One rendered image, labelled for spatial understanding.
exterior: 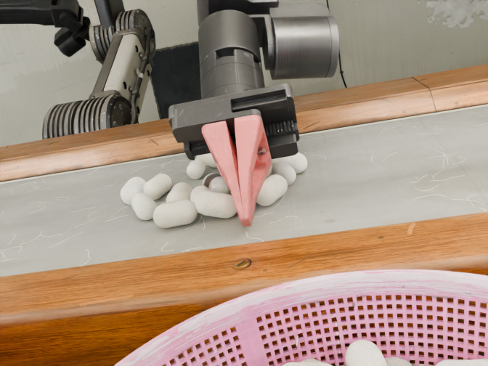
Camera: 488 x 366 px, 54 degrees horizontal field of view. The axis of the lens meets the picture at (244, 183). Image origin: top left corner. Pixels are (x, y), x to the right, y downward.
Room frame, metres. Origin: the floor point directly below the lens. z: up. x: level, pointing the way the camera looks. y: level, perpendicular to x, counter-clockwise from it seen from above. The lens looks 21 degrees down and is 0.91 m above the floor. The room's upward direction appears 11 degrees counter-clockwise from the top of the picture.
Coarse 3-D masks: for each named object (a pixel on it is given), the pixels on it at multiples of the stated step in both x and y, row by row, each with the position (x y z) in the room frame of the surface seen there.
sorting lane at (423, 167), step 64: (384, 128) 0.53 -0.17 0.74; (448, 128) 0.49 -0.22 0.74; (0, 192) 0.58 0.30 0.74; (64, 192) 0.53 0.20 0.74; (320, 192) 0.38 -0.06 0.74; (384, 192) 0.36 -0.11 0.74; (448, 192) 0.34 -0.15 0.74; (0, 256) 0.38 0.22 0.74; (64, 256) 0.36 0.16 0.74; (128, 256) 0.34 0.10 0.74
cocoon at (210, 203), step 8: (200, 192) 0.38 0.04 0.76; (208, 192) 0.37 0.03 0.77; (216, 192) 0.37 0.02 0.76; (200, 200) 0.37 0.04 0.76; (208, 200) 0.36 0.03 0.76; (216, 200) 0.36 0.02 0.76; (224, 200) 0.36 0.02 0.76; (232, 200) 0.37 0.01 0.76; (200, 208) 0.36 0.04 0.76; (208, 208) 0.36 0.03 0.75; (216, 208) 0.36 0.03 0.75; (224, 208) 0.36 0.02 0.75; (232, 208) 0.36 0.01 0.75; (216, 216) 0.37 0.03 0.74; (224, 216) 0.36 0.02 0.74
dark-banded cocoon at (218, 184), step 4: (220, 176) 0.42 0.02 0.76; (204, 180) 0.43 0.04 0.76; (212, 180) 0.42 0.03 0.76; (216, 180) 0.41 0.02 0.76; (220, 180) 0.41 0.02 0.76; (212, 184) 0.41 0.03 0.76; (216, 184) 0.41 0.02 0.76; (220, 184) 0.41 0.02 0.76; (224, 184) 0.41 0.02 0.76; (212, 188) 0.41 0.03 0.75; (216, 188) 0.41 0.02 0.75; (220, 188) 0.41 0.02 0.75; (224, 188) 0.41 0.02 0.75; (228, 188) 0.41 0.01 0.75; (220, 192) 0.41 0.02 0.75; (224, 192) 0.41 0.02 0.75; (228, 192) 0.41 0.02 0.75
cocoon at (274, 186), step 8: (272, 176) 0.39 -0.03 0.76; (280, 176) 0.39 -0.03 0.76; (264, 184) 0.38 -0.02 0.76; (272, 184) 0.38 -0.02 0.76; (280, 184) 0.38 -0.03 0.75; (264, 192) 0.37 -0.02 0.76; (272, 192) 0.37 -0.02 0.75; (280, 192) 0.38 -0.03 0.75; (256, 200) 0.37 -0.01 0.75; (264, 200) 0.37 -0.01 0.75; (272, 200) 0.37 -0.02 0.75
